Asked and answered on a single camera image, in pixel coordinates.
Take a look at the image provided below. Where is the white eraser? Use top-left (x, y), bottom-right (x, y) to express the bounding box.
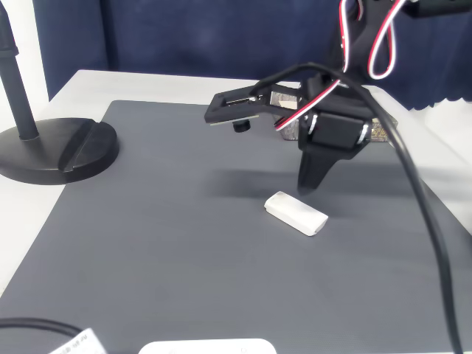
top-left (263, 190), bottom-right (329, 237)

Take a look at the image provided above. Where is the stone-patterned cardboard box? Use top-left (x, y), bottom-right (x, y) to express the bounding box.
top-left (270, 84), bottom-right (399, 143)

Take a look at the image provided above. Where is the dark blue curtain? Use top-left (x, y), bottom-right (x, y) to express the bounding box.
top-left (32, 0), bottom-right (472, 111)

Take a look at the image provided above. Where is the white rounded flat device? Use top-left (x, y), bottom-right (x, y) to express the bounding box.
top-left (138, 338), bottom-right (277, 354)

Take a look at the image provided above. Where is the thick black camera cable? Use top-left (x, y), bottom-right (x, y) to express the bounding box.
top-left (249, 62), bottom-right (464, 354)

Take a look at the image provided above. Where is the red white servo wire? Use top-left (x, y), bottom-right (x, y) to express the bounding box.
top-left (274, 0), bottom-right (398, 133)

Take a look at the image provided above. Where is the black round-base camera stand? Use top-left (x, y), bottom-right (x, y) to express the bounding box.
top-left (0, 0), bottom-right (121, 185)

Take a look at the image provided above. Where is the thin black table cable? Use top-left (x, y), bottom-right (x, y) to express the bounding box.
top-left (0, 317), bottom-right (84, 339)

